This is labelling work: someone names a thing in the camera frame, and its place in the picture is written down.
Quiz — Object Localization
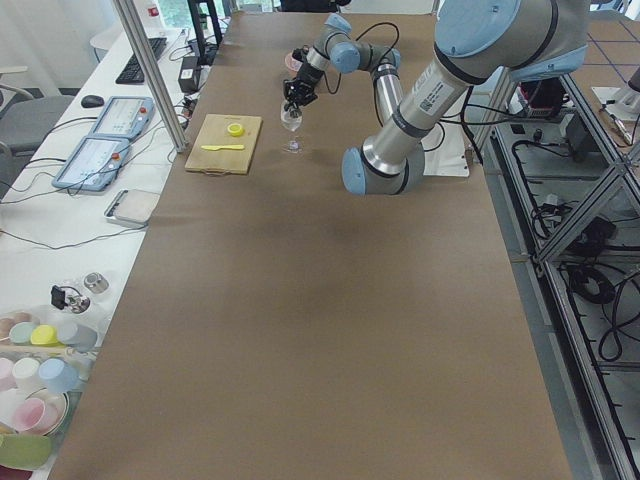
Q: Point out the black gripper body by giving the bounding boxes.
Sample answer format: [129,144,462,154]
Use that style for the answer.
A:
[283,70,323,95]

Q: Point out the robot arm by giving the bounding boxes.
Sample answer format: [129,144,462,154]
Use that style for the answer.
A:
[342,1,590,195]
[282,13,400,119]

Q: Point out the clear wine glass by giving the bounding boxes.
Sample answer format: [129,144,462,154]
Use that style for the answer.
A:
[280,101,303,153]

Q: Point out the pink bowl of ice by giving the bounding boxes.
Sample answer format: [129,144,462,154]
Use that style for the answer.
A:
[284,52,303,74]

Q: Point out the yellow lemon slice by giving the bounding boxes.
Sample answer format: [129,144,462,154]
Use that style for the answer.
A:
[227,123,245,137]

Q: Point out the yellow plastic knife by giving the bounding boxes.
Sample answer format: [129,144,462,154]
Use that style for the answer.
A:
[200,144,245,151]

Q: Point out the bamboo cutting board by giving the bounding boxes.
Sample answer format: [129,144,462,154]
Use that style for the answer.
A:
[185,114,263,175]

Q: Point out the black power adapter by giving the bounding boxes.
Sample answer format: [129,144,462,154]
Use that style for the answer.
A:
[178,56,201,94]

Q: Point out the black keyboard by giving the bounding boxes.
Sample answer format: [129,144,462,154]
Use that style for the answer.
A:
[115,37,169,85]

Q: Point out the far blue teach pendant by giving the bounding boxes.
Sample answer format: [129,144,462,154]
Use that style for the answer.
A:
[90,96,154,140]

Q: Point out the blue teach pendant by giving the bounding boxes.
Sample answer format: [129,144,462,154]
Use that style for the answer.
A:
[51,136,130,193]
[90,96,154,140]

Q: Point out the silver kitchen scale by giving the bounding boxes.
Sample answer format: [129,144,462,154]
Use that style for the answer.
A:
[104,189,160,228]

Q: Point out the black computer mouse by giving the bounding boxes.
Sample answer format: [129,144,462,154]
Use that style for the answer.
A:
[80,95,105,109]

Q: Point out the near blue teach pendant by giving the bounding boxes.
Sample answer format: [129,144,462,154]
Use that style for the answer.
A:
[51,136,130,193]

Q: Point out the white camera mast base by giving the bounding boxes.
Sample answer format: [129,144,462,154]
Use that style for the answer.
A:
[422,124,469,177]

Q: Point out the aluminium frame post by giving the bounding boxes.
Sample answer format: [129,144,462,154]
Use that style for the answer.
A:
[112,0,187,153]

